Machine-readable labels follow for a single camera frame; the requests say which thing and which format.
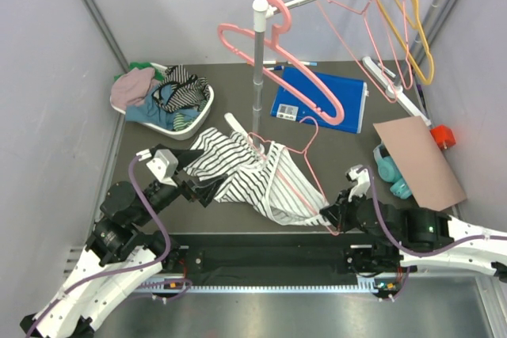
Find blue folder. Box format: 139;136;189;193
269;67;368;135

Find yellow plastic hanger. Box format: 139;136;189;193
374;0;435;85

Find thick pink plastic hanger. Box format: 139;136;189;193
216;0;345;125

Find red small box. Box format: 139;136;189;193
430;125;456;150

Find white marker pen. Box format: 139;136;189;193
263;60;318;66

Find brown cardboard sheet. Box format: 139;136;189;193
374;116;467;211

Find green garment in basket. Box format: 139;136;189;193
114;62;164;82

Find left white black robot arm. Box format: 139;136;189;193
20;145;227;337

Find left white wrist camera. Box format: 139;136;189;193
136;148;179;188

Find pink garment in basket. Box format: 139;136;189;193
110;67;158;111

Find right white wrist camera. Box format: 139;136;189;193
345;165;371;202

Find dark striped garment in basket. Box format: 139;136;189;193
151;65;210;113

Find teal headphones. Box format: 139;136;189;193
373;143;412;199

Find thin pink wire hanger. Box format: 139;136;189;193
246;116;341;237
315;0;397;104
384;0;435;85

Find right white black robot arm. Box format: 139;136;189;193
320;189;506;283

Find blue garment in basket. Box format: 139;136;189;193
125;86;200;131

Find black white striped tank top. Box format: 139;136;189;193
185;127;330;226

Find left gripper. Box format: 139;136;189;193
134;144;228;226

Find white garment rack stand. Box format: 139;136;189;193
223;0;433;157

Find white laundry basket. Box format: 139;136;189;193
110;63;214;141

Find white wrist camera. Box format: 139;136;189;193
136;148;179;188
345;165;371;202

